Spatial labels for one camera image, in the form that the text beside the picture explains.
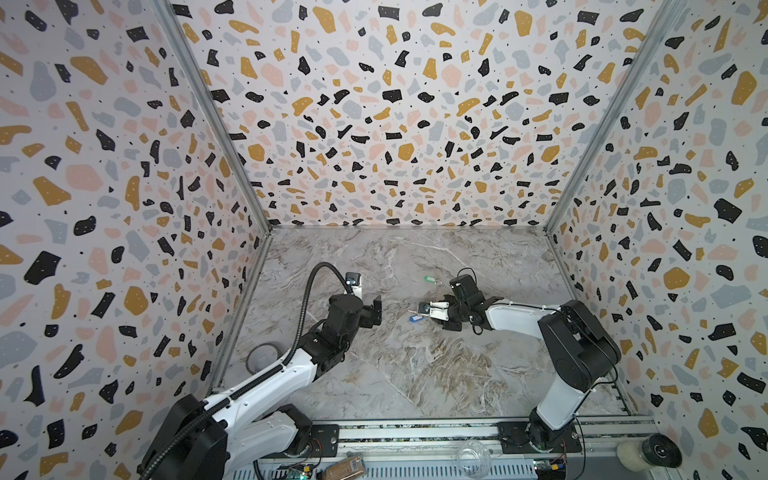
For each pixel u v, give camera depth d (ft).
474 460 2.35
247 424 1.45
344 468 2.18
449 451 2.42
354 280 2.30
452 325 2.83
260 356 2.76
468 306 2.48
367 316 2.03
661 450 2.09
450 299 2.81
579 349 1.59
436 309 2.74
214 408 1.35
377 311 2.45
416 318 3.16
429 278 3.49
